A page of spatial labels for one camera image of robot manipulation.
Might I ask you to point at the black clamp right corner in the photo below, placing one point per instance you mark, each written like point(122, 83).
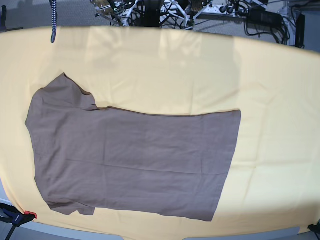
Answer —
point(315, 228)

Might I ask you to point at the white power strip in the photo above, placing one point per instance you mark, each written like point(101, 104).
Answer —
point(212, 10)

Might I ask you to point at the black device right edge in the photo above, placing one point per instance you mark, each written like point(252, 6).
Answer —
point(300, 31)

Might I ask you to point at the white metal frame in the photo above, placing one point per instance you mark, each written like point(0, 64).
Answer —
point(130, 13)

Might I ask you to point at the yellow table cloth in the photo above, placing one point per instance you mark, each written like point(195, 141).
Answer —
point(274, 179)

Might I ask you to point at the black power adapter box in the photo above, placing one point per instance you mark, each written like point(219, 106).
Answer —
point(264, 18)

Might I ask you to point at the brown T-shirt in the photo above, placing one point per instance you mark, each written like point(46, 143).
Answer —
point(87, 157)

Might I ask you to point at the black upright post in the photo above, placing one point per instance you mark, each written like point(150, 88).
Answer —
point(151, 16)

